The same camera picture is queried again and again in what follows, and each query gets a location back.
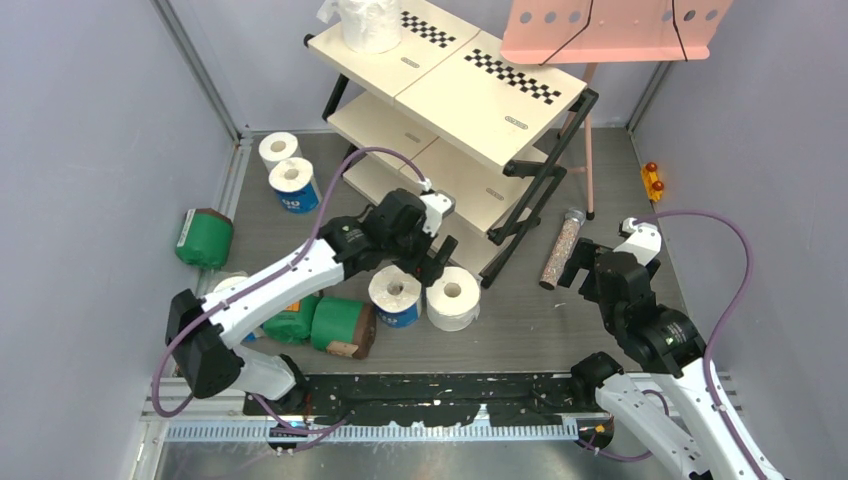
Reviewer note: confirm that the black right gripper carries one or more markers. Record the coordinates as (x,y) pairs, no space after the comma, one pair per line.
(582,257)

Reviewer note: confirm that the glitter microphone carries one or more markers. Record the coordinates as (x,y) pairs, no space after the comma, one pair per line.
(561,251)

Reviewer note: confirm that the yellow toy with orange balls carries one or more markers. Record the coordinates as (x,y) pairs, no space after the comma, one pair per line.
(653,185)

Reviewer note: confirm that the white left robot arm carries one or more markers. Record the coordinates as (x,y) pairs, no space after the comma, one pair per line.
(204,335)

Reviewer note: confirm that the pink music stand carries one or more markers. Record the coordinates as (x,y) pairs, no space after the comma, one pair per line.
(541,32)

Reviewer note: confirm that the green wrapped package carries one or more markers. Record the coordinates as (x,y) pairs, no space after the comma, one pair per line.
(343,327)
(205,239)
(293,325)

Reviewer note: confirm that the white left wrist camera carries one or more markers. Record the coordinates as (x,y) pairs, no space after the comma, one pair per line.
(437,206)

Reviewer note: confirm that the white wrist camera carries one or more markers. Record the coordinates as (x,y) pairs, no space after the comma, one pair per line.
(437,206)
(641,239)

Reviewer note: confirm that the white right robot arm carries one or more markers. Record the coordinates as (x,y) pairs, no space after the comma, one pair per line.
(711,442)

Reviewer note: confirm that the cream three-tier shelf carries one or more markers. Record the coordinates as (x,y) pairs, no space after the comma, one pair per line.
(447,105)

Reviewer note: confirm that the blue paper towel roll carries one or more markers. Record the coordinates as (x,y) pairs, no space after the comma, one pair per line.
(228,282)
(397,297)
(293,181)

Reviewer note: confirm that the white paper towel roll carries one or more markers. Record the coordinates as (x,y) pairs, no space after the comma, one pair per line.
(368,26)
(453,301)
(279,148)

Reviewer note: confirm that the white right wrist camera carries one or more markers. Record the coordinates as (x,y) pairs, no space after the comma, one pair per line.
(641,239)

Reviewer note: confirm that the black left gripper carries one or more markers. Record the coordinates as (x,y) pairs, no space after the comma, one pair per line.
(422,265)

